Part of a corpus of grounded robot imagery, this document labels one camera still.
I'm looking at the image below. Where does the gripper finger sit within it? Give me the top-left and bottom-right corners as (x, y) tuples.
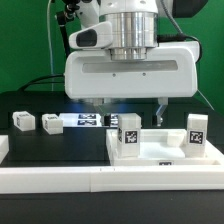
(93, 98), (111, 126)
(156, 97), (168, 127)

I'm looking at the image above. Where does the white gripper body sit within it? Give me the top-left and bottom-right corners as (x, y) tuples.
(64, 21), (201, 99)

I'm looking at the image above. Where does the white square tabletop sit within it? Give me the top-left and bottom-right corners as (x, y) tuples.
(106, 129), (224, 166)

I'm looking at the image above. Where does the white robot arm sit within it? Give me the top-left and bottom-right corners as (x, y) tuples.
(57, 0), (208, 124)

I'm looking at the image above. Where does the white sheet with AprilTags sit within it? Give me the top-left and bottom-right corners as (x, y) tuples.
(58, 112), (121, 129)

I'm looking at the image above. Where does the white U-shaped fence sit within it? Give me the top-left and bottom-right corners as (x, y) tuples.
(0, 135), (224, 194)

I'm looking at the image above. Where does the black cable bundle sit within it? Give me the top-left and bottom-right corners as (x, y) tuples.
(18, 73), (66, 93)

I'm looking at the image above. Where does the white thin cable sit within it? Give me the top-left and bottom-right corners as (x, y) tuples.
(46, 0), (56, 92)

